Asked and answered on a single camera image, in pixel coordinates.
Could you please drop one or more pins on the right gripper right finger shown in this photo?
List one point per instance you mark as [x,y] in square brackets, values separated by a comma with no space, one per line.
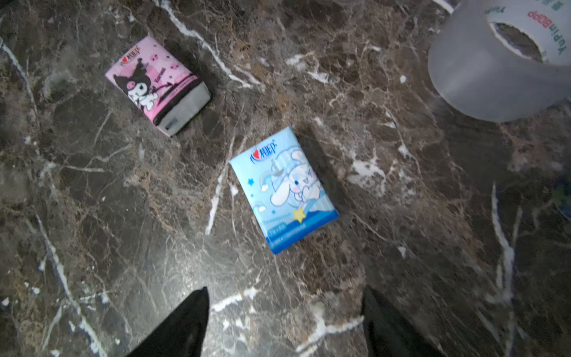
[388,332]

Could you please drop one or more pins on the pink Kuromi tissue pack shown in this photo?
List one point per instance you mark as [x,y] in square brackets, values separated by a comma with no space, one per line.
[161,86]

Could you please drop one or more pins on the clear tape roll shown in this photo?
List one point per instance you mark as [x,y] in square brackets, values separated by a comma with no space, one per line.
[477,73]

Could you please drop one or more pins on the blue Cinnamoroll tissue pack back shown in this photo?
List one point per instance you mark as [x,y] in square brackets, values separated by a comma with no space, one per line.
[284,192]

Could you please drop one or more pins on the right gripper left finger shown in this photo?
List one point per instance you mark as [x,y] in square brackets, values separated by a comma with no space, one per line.
[182,333]

